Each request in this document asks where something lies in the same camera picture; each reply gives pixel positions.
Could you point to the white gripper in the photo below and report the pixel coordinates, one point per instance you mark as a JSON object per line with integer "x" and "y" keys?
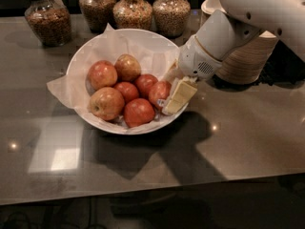
{"x": 194, "y": 61}

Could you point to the red apple with sticker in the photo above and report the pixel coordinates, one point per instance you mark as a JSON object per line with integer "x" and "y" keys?
{"x": 160, "y": 90}

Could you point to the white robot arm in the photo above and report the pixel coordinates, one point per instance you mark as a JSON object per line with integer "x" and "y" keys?
{"x": 234, "y": 25}

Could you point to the red apple centre right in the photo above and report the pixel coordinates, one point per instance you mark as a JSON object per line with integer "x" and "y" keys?
{"x": 144, "y": 84}

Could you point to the red apple front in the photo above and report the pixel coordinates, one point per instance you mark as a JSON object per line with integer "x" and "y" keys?
{"x": 138, "y": 112}

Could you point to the small red apple centre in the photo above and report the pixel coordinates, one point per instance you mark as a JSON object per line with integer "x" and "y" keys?
{"x": 128, "y": 90}

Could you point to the yellow-red apple back centre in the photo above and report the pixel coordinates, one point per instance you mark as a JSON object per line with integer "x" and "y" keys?
{"x": 127, "y": 67}

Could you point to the yellow-red apple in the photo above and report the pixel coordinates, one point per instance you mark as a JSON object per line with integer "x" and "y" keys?
{"x": 127, "y": 67}
{"x": 107, "y": 103}

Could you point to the white bowl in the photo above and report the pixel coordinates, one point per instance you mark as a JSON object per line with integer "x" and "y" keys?
{"x": 120, "y": 82}

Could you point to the yellow-red apple front left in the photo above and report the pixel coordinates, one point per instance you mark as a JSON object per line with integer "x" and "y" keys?
{"x": 107, "y": 103}

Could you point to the red-yellow apple back left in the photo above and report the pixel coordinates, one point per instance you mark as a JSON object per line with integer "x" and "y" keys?
{"x": 102, "y": 74}

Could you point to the white paper liner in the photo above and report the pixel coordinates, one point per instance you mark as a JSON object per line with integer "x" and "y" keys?
{"x": 155, "y": 53}

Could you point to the front stack of paper bowls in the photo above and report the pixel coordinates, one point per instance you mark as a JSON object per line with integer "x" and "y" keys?
{"x": 244, "y": 65}

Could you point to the stack of paper bowls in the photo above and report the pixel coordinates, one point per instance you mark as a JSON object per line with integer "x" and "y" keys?
{"x": 208, "y": 7}
{"x": 244, "y": 65}

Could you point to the glass cereal jar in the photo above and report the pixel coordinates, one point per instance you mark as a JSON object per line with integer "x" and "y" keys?
{"x": 133, "y": 14}
{"x": 50, "y": 21}
{"x": 171, "y": 16}
{"x": 97, "y": 13}

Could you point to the back stack of paper bowls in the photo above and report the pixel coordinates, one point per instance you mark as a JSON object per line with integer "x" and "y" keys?
{"x": 208, "y": 7}

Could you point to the glass cereal jar far left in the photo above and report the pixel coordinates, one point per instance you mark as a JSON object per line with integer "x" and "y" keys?
{"x": 50, "y": 21}

